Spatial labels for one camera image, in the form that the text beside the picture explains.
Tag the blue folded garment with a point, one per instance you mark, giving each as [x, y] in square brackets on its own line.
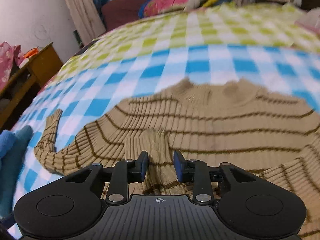
[7, 140]

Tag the wooden bedside cabinet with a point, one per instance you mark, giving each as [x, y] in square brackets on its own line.
[25, 83]

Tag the blue checkered bed sheet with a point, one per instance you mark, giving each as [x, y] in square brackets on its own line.
[91, 93]

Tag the green checkered bed sheet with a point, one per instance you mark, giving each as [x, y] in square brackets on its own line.
[263, 24]

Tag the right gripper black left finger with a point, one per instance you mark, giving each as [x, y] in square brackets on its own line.
[124, 173]

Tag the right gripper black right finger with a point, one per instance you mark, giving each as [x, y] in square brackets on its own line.
[197, 173]

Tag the pink floral cloth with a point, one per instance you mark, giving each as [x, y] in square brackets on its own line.
[8, 56]

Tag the maroon sofa bed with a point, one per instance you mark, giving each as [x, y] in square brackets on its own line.
[120, 12]

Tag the pink pillow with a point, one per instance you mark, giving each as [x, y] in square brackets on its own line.
[310, 21]

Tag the beige curtain left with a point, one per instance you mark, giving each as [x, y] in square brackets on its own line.
[86, 19]

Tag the teal folded garment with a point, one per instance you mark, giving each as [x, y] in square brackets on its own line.
[11, 165]

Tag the tan striped knit sweater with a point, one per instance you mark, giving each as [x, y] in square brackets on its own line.
[274, 136]

